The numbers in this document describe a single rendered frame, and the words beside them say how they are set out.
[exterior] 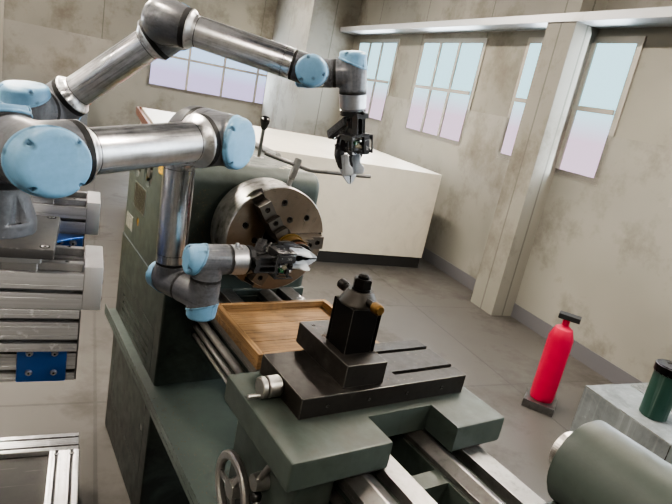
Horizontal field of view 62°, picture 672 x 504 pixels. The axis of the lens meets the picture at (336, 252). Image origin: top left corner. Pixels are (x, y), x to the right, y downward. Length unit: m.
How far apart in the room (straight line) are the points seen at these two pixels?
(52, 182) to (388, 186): 4.45
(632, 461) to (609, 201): 3.65
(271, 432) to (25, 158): 0.61
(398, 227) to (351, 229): 0.50
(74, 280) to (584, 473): 0.92
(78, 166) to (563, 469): 0.87
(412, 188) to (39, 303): 4.52
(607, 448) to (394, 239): 4.71
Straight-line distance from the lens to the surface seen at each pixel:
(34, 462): 2.16
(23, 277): 1.18
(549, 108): 4.68
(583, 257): 4.53
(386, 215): 5.35
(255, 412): 1.11
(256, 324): 1.55
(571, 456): 0.88
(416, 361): 1.33
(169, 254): 1.45
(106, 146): 1.08
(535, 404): 3.55
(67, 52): 9.70
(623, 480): 0.85
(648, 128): 4.37
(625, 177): 4.38
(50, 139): 1.00
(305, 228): 1.68
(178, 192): 1.40
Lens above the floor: 1.52
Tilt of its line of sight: 16 degrees down
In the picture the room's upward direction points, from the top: 11 degrees clockwise
